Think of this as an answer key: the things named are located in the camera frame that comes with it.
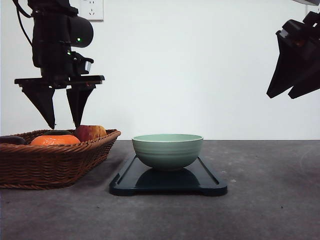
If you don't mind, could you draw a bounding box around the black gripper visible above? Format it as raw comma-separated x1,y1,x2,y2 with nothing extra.
14,42,105,129
266,11,320,100

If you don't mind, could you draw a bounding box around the green ceramic bowl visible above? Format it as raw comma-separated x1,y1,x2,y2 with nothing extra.
132,133,204,170

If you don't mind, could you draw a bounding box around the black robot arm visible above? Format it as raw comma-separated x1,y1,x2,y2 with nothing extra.
14,0,105,129

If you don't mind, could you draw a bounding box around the brown wicker basket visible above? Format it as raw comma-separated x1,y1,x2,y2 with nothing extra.
0,129,121,190

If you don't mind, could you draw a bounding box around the green avocado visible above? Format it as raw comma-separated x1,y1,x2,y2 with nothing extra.
43,130,74,135

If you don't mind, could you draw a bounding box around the red yellow apple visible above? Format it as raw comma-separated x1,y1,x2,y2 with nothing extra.
75,125,107,141

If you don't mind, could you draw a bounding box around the orange fruit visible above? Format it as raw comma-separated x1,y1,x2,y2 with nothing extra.
30,135,80,146

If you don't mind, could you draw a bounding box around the dark teal rectangular tray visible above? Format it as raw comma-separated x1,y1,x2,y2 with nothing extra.
109,156,228,197

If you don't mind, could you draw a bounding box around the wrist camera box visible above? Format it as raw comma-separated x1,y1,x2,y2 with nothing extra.
81,57,94,75

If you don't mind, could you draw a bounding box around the left white wall socket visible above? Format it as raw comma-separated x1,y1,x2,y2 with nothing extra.
80,0,104,21

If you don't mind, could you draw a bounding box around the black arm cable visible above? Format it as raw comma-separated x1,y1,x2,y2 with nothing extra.
12,0,33,47

